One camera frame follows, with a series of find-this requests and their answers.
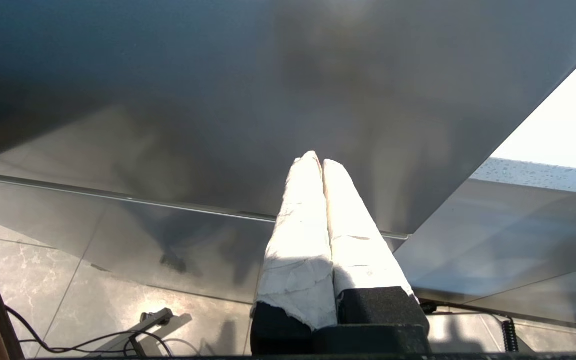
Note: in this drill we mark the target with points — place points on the grey base cabinet front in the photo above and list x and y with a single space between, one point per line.
508 240

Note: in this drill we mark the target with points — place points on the grey metal floor bracket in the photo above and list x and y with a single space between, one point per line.
155 316

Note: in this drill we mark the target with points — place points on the tall grey cabinet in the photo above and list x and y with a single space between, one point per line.
168 75

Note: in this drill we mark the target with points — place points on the paper-wrapped left gripper right finger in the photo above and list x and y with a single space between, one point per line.
363 260

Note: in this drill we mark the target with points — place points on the paper-wrapped left gripper left finger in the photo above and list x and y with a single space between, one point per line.
298 250

